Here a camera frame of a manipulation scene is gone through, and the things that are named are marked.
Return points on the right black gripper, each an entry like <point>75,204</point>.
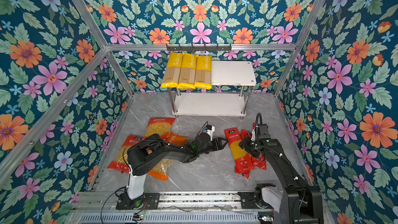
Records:
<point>244,144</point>

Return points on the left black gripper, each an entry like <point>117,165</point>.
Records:
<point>219,145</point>

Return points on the red spaghetti pack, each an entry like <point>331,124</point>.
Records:
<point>246,135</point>
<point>259,162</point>
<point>242,159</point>

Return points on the yellow spaghetti pack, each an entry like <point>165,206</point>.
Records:
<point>203,72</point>
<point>172,72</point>
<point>187,72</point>

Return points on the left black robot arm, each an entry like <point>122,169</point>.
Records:
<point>145,155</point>

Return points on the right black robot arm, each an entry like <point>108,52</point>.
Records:
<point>298,202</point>

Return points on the white two-tier shelf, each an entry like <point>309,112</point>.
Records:
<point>224,73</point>

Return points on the red macaroni bag upper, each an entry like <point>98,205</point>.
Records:
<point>159,125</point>

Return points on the red macaroni bag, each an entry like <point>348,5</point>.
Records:
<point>159,125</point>
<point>120,162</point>

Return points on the orange macaroni bag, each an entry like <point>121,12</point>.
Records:
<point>160,170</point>

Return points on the red macaroni bag lower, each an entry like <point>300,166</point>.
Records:
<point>120,162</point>

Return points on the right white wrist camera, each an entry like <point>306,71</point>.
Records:
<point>254,134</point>

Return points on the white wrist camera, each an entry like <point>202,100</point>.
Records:
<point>254,134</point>
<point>209,130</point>

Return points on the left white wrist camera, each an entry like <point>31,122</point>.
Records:
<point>209,130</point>

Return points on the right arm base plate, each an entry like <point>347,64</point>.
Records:
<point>252,200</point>

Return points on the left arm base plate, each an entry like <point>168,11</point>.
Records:
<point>146,201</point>

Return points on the metal hook rail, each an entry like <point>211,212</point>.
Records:
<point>195,48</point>

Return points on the white vented cable duct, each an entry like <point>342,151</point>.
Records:
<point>171,218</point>

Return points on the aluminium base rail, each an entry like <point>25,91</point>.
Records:
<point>171,200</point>

